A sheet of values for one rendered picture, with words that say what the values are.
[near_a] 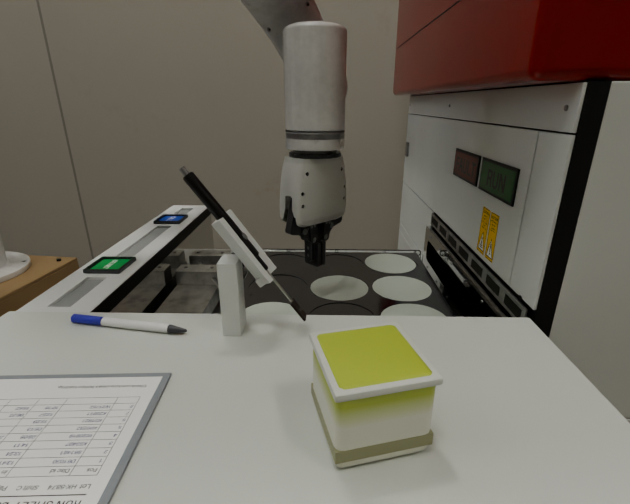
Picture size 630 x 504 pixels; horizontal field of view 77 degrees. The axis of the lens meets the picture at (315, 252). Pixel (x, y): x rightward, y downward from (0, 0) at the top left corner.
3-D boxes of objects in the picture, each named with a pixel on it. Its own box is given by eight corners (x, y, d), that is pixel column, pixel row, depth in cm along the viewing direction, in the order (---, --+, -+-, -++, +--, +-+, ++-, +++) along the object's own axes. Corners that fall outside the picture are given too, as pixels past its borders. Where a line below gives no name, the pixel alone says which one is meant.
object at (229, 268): (279, 320, 45) (274, 208, 41) (275, 339, 42) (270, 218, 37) (226, 319, 46) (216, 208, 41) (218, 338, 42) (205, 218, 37)
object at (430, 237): (429, 264, 92) (433, 225, 89) (513, 394, 51) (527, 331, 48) (421, 264, 92) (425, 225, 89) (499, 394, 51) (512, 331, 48)
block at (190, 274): (223, 277, 77) (221, 263, 76) (218, 285, 74) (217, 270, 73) (182, 277, 77) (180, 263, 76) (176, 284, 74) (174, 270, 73)
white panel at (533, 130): (406, 228, 127) (418, 95, 113) (529, 417, 51) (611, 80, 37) (397, 228, 127) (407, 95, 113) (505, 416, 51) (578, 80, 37)
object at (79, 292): (215, 256, 104) (210, 205, 99) (107, 406, 53) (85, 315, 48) (180, 256, 104) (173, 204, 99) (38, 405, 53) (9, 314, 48)
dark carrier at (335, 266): (416, 255, 85) (416, 252, 84) (472, 348, 52) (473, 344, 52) (257, 254, 85) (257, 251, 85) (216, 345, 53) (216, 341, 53)
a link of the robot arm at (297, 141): (319, 127, 62) (319, 147, 63) (273, 130, 56) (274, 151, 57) (359, 130, 56) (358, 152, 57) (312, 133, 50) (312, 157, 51)
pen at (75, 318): (187, 324, 43) (75, 312, 45) (183, 329, 42) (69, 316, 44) (188, 332, 43) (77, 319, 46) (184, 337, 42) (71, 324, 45)
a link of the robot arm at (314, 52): (293, 127, 61) (278, 131, 53) (291, 31, 56) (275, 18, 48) (347, 128, 60) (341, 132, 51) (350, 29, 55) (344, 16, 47)
